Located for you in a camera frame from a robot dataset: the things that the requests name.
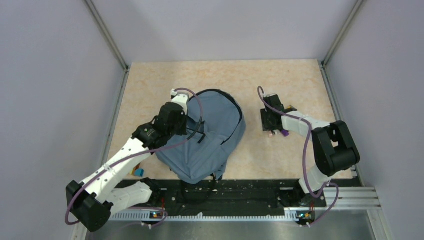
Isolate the blue grey backpack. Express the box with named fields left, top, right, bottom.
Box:
left=156, top=89, right=246, bottom=185

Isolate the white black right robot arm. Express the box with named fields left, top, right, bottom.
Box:
left=259, top=93, right=361, bottom=206

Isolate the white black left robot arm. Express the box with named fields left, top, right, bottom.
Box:
left=65, top=97, right=188, bottom=232

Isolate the colourful puzzle cube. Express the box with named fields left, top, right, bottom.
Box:
left=132, top=168, right=145, bottom=178

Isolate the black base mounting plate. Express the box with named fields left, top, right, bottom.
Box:
left=131, top=178, right=327, bottom=217

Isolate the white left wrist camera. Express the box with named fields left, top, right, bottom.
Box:
left=170, top=89, right=190, bottom=110

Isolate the aluminium front rail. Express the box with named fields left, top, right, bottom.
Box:
left=109, top=185, right=381, bottom=223

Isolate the metal frame rail right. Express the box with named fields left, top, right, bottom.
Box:
left=319, top=0, right=392, bottom=240

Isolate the metal frame rail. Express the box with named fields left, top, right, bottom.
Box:
left=71, top=0, right=130, bottom=240
left=319, top=0, right=392, bottom=240

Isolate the metal frame rail left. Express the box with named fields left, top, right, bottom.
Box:
left=71, top=0, right=130, bottom=240

